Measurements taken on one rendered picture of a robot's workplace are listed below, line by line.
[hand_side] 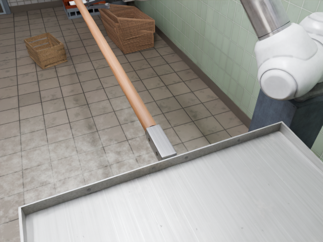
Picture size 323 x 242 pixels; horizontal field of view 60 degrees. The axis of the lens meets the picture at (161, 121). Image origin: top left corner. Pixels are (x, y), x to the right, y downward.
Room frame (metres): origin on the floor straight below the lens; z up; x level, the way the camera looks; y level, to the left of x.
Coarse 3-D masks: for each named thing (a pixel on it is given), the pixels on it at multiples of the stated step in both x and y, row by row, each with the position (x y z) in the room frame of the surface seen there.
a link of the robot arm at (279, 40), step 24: (240, 0) 0.87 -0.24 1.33; (264, 0) 0.82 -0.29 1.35; (264, 24) 0.80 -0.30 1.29; (288, 24) 0.80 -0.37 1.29; (264, 48) 0.76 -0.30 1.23; (288, 48) 0.73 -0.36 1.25; (312, 48) 0.75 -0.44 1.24; (264, 72) 0.71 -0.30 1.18; (288, 72) 0.67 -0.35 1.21; (312, 72) 0.69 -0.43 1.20; (288, 96) 0.66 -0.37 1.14
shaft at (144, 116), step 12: (84, 12) 1.08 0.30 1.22; (96, 36) 0.88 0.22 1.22; (108, 48) 0.79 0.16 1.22; (108, 60) 0.73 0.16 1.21; (120, 72) 0.66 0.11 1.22; (120, 84) 0.62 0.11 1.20; (132, 96) 0.55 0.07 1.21; (132, 108) 0.53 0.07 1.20; (144, 108) 0.51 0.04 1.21; (144, 120) 0.47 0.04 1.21
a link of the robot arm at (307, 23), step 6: (318, 12) 0.95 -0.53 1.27; (306, 18) 0.93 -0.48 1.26; (312, 18) 0.90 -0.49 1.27; (318, 18) 0.89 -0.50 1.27; (300, 24) 0.92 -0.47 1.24; (306, 24) 0.90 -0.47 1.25; (312, 24) 0.88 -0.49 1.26; (318, 24) 0.87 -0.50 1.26; (306, 30) 0.88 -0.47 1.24; (312, 30) 0.87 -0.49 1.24; (318, 30) 0.86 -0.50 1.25; (312, 36) 0.85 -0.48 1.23; (318, 36) 0.84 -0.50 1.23
